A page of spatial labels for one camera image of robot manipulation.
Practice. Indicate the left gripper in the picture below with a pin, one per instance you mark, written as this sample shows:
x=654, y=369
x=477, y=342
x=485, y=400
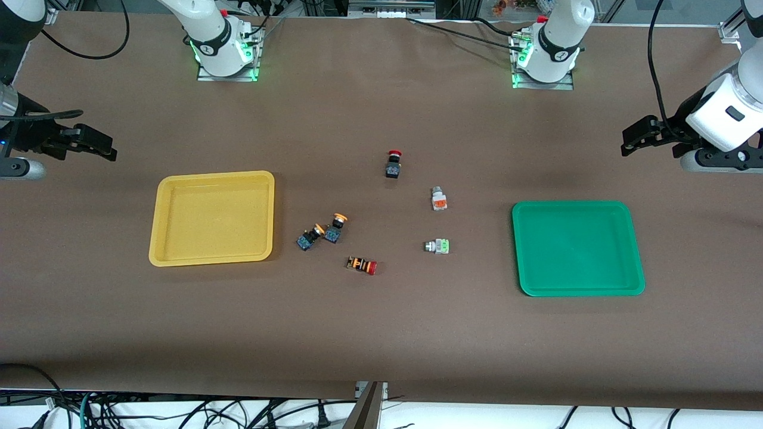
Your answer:
x=669, y=133

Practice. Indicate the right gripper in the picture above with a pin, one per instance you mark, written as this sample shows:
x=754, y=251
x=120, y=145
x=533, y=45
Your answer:
x=31, y=136

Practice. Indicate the white button orange body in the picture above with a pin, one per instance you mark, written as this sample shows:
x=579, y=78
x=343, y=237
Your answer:
x=439, y=200

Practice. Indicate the yellow button blue body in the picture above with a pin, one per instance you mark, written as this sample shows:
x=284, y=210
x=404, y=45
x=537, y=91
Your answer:
x=308, y=238
x=334, y=231

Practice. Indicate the green white push button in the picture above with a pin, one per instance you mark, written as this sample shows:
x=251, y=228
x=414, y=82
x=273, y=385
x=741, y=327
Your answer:
x=438, y=246

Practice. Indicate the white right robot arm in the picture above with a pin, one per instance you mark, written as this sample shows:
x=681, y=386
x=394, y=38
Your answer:
x=208, y=36

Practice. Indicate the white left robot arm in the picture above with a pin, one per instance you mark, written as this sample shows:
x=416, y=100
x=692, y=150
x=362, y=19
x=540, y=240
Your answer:
x=554, y=42

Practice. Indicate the green plastic tray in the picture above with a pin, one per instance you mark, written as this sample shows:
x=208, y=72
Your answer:
x=577, y=250

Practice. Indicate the yellow plastic tray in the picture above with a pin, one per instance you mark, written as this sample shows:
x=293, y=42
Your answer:
x=211, y=220

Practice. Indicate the colourful background objects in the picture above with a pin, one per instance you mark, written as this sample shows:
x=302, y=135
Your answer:
x=512, y=6

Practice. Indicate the red button black body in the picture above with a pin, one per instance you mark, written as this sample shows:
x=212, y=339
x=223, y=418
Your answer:
x=393, y=168

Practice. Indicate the red button orange striped body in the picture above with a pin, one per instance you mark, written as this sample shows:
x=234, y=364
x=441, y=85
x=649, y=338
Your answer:
x=361, y=265

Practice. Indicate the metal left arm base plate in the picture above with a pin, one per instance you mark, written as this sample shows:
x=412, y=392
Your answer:
x=567, y=83

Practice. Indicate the small aluminium corner bracket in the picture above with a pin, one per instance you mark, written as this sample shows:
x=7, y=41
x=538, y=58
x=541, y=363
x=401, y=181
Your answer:
x=730, y=33

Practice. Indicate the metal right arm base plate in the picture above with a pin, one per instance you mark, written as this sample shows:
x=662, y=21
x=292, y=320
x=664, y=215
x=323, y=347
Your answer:
x=257, y=59

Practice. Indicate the aluminium frame profile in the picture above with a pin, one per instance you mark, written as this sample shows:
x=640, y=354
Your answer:
x=390, y=7

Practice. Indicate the white table edge bracket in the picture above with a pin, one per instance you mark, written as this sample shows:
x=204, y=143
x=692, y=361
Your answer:
x=360, y=388

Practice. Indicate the metal table leg post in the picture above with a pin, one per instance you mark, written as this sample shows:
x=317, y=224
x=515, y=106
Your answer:
x=366, y=411

